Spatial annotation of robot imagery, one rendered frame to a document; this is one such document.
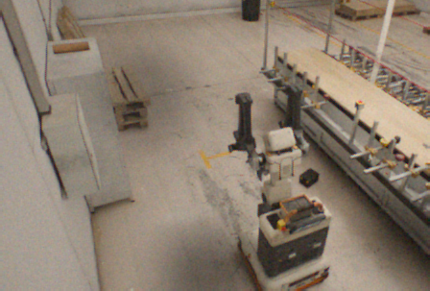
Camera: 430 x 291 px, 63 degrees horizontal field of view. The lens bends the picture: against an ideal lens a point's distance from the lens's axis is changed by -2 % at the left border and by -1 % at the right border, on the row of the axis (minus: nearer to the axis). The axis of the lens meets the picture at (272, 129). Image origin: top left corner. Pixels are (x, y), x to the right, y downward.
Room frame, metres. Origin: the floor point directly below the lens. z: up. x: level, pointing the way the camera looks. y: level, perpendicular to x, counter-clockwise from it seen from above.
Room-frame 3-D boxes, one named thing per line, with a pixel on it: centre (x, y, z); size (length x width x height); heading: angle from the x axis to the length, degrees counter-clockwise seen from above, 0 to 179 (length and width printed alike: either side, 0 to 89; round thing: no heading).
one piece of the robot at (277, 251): (1.90, -0.21, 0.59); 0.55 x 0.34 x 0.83; 119
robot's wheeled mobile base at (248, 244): (1.98, -0.17, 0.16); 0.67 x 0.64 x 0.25; 29
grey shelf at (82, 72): (2.91, 1.87, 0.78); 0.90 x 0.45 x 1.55; 30
